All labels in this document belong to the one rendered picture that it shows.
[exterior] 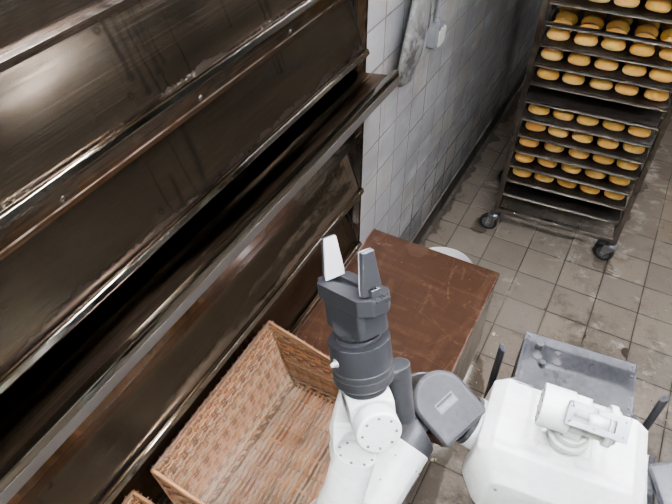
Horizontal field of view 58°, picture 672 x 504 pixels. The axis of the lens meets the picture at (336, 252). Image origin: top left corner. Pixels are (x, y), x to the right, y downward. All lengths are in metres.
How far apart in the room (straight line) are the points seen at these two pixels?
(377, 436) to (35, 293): 0.62
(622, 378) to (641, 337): 2.06
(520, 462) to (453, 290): 1.38
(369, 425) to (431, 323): 1.41
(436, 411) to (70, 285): 0.67
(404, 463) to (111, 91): 0.79
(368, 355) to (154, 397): 0.85
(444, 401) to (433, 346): 1.12
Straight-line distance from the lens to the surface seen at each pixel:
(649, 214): 3.97
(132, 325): 1.21
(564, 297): 3.29
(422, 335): 2.21
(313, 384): 2.02
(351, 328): 0.82
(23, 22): 1.02
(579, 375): 1.17
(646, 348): 3.22
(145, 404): 1.57
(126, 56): 1.15
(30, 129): 1.04
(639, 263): 3.62
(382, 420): 0.87
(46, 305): 1.16
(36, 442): 1.09
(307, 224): 1.95
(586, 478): 1.07
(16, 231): 1.08
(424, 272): 2.42
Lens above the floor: 2.30
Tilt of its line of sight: 44 degrees down
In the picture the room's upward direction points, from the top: straight up
